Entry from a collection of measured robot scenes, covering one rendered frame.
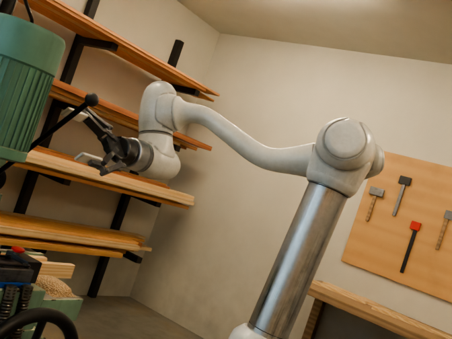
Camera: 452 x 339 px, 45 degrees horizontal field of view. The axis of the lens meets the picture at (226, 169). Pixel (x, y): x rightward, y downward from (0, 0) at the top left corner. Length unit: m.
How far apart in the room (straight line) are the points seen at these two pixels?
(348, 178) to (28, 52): 0.77
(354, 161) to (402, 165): 3.04
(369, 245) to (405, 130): 0.91
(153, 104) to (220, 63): 3.76
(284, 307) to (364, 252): 3.00
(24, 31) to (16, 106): 0.16
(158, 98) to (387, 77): 3.13
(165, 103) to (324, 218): 0.60
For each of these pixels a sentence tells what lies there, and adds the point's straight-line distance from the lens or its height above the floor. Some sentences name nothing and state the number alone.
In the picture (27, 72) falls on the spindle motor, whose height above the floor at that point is 1.40.
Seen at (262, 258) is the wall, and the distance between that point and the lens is 4.64.
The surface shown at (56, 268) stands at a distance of 1.63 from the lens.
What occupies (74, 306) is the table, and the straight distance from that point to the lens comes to 1.51.
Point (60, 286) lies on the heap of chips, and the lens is 1.50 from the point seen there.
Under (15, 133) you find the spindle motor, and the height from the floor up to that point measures 1.26.
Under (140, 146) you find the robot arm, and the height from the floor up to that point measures 1.33.
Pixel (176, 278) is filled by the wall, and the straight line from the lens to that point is 5.12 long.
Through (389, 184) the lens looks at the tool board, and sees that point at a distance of 4.29.
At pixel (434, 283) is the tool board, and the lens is 4.13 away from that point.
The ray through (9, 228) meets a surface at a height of 0.61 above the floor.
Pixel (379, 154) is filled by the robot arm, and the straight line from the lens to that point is 1.48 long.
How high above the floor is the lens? 1.30
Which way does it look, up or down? 2 degrees up
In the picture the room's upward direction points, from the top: 19 degrees clockwise
